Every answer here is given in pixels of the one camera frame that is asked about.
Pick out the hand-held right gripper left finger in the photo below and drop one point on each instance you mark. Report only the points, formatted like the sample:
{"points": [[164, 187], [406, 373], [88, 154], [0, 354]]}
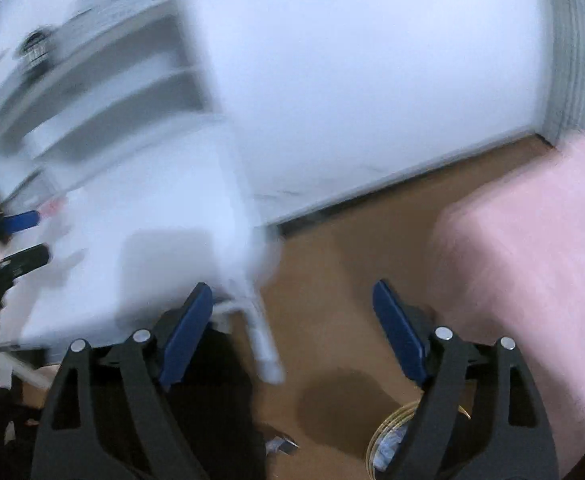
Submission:
{"points": [[187, 335]]}

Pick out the black bin with gold rim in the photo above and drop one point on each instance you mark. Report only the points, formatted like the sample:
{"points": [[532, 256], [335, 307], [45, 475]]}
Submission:
{"points": [[387, 430]]}

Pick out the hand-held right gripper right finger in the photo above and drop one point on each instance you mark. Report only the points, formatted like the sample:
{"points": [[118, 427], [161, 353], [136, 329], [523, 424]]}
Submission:
{"points": [[402, 335]]}

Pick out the pink bed blanket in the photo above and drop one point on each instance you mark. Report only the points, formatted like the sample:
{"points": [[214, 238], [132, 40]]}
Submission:
{"points": [[532, 270]]}

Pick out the small white scrap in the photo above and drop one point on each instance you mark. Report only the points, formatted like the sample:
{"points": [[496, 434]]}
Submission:
{"points": [[282, 445]]}

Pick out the dark round object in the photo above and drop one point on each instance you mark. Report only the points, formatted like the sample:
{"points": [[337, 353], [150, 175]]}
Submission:
{"points": [[35, 50]]}

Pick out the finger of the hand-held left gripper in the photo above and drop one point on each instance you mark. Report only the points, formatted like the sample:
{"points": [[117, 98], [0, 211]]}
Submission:
{"points": [[27, 259], [22, 220]]}

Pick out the white shelf unit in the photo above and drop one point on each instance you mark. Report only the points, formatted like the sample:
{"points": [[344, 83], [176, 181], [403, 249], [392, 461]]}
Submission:
{"points": [[112, 65]]}

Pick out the black office chair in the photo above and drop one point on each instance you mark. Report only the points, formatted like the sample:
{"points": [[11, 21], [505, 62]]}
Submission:
{"points": [[222, 410]]}

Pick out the grey curtain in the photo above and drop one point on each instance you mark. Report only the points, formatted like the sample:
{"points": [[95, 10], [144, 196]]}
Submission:
{"points": [[577, 60]]}

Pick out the white desk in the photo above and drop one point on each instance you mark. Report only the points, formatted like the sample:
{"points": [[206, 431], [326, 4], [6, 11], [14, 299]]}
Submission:
{"points": [[137, 220]]}

